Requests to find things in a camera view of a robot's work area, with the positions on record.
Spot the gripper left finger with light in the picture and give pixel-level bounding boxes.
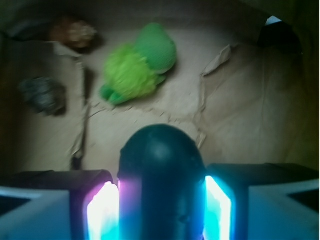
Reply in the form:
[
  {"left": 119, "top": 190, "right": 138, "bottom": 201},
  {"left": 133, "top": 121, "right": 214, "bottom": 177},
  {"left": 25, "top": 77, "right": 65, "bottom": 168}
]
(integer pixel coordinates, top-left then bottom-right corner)
[{"left": 0, "top": 170, "right": 119, "bottom": 240}]

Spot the gripper right finger with light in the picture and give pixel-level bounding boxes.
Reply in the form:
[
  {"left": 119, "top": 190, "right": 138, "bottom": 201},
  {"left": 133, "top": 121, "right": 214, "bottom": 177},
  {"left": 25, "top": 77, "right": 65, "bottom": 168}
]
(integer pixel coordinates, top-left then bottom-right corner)
[{"left": 203, "top": 163, "right": 320, "bottom": 240}]

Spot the dark green plastic pickle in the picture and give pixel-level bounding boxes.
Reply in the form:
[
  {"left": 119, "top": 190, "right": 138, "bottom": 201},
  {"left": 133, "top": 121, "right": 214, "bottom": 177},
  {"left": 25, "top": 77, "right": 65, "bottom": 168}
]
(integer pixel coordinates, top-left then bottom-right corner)
[{"left": 118, "top": 124, "right": 206, "bottom": 240}]

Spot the dark brown rock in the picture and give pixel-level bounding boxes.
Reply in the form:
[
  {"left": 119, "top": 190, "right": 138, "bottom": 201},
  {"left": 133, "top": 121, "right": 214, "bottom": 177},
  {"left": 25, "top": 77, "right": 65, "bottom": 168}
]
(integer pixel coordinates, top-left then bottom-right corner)
[{"left": 18, "top": 77, "right": 66, "bottom": 116}]

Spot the brown paper bag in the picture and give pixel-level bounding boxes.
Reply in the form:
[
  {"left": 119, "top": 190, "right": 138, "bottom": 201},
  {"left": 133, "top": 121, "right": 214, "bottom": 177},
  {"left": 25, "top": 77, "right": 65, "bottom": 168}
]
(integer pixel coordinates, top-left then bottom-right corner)
[{"left": 0, "top": 0, "right": 320, "bottom": 174}]

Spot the green fuzzy plush toy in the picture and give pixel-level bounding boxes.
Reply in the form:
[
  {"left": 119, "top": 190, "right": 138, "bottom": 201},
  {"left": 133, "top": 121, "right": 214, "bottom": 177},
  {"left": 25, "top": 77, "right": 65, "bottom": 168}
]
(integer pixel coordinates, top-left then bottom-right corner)
[{"left": 100, "top": 22, "right": 178, "bottom": 106}]

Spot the orange spiral seashell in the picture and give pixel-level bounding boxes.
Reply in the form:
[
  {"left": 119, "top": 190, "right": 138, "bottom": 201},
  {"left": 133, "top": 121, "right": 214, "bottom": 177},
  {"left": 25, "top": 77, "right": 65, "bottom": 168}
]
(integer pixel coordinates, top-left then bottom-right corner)
[{"left": 47, "top": 16, "right": 97, "bottom": 49}]

